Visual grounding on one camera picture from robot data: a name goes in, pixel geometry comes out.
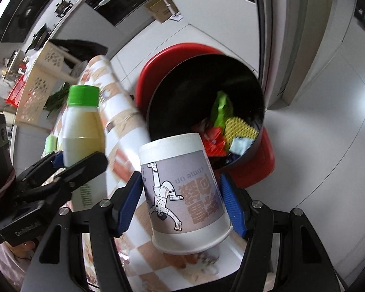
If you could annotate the black range hood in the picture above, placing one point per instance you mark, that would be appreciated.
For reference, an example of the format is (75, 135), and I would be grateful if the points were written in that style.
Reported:
(18, 12)

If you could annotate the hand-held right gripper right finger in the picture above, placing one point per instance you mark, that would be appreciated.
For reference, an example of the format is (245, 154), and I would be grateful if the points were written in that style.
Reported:
(232, 206)

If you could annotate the black cooking pot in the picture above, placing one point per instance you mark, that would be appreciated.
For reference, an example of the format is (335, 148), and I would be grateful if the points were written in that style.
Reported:
(64, 6)

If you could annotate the white refrigerator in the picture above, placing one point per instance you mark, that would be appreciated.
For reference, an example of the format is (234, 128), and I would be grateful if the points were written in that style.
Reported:
(219, 15)

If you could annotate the checkered vinyl tablecloth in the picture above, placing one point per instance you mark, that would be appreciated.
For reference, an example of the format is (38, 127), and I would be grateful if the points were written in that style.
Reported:
(118, 133)

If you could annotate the green snack packet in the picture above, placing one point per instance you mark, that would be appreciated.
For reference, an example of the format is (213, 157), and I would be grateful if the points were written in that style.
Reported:
(222, 109)

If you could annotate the black built-in oven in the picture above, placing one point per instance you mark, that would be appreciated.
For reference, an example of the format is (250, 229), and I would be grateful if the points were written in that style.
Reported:
(124, 3)

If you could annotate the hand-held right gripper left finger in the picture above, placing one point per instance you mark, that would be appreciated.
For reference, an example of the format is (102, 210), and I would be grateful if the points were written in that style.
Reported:
(129, 206)

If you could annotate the white bottle green cap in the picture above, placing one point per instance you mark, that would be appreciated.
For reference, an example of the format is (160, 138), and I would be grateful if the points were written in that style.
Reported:
(82, 127)

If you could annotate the red plastic bin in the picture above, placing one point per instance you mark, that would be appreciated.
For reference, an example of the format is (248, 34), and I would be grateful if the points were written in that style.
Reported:
(158, 70)

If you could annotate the blue white carton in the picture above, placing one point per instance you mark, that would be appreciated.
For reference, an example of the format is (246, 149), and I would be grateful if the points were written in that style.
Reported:
(240, 145)

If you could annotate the sliding door frame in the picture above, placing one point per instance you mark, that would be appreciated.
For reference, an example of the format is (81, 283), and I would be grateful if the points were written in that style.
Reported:
(292, 36)

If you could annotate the black trash bin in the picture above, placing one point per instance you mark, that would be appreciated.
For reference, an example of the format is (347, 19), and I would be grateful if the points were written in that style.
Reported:
(182, 97)

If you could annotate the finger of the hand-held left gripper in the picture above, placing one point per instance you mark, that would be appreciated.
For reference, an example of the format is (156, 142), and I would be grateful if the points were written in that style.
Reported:
(36, 172)
(85, 167)

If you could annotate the yellow foam fruit net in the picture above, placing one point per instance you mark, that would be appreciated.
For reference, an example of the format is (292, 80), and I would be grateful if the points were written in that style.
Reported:
(240, 129)

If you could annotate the red plastic basket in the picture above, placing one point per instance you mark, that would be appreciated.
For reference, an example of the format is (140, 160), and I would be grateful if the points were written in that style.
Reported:
(15, 91)

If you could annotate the beige plastic chair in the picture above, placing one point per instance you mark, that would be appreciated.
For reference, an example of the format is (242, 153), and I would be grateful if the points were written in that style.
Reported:
(42, 76)

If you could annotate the green vegetables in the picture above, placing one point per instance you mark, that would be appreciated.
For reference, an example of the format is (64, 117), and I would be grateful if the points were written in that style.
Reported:
(56, 102)

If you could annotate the person's left hand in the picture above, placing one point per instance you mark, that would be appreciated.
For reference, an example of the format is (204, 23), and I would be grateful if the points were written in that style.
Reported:
(22, 246)

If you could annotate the black wok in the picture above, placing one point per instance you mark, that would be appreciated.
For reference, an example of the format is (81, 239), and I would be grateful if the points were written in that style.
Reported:
(38, 38)

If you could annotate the printed paper cup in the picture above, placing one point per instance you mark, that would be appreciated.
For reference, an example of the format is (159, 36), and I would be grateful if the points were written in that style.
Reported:
(182, 194)

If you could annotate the cardboard box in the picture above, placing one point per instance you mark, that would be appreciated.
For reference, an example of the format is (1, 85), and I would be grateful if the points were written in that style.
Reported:
(159, 9)

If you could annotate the white mop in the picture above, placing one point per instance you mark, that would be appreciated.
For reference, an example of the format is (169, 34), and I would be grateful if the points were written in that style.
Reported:
(174, 15)

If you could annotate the person's left forearm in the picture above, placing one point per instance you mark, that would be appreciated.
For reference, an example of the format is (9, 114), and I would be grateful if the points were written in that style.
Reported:
(6, 267)

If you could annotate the red snack packet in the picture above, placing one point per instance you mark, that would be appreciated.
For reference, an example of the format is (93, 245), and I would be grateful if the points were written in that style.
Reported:
(214, 142)

